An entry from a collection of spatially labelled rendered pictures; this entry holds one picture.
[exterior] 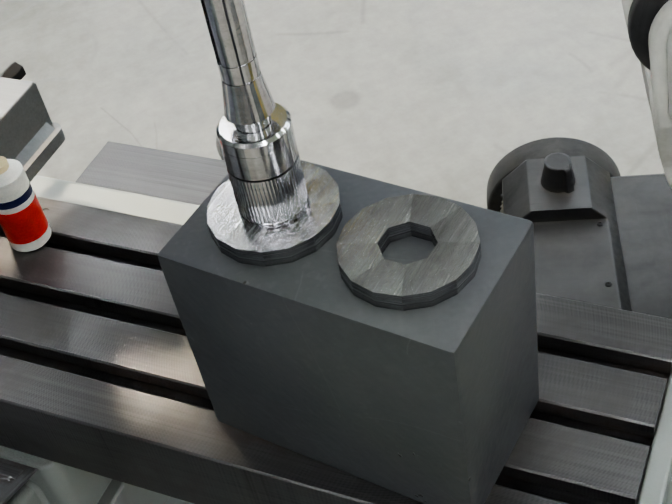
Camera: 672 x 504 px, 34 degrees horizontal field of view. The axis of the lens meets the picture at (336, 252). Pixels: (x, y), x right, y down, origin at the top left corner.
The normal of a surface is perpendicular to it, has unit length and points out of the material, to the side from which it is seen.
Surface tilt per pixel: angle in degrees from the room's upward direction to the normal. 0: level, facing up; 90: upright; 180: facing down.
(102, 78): 0
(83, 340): 0
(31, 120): 90
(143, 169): 0
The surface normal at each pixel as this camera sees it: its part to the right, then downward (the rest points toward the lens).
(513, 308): 0.86, 0.26
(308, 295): -0.15, -0.70
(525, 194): -0.80, -0.46
